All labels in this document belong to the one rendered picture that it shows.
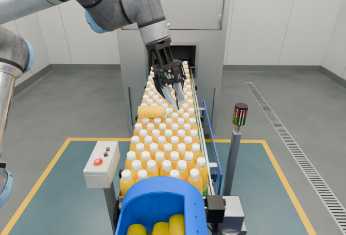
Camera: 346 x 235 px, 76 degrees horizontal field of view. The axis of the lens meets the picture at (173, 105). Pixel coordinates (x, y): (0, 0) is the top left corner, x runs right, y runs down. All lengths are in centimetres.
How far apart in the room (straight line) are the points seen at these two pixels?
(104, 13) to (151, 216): 69
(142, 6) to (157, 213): 68
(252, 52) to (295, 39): 89
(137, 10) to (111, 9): 6
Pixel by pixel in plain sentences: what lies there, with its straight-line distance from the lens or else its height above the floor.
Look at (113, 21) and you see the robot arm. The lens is 61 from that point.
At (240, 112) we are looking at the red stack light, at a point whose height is 124.
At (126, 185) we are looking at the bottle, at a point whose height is 104.
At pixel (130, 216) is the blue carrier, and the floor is 104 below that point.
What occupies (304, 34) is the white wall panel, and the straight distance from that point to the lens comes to 553.
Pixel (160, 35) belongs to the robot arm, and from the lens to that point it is 58.
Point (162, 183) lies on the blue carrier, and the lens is 73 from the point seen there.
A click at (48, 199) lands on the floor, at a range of 254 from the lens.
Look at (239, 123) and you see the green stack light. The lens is 113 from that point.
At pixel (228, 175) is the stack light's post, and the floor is 81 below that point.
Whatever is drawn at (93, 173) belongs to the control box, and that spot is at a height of 109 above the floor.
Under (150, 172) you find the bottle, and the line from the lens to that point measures 102.
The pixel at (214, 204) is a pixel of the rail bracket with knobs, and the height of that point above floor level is 100.
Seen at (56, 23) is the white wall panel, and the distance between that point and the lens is 544.
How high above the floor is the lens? 178
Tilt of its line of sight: 29 degrees down
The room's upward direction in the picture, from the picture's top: straight up
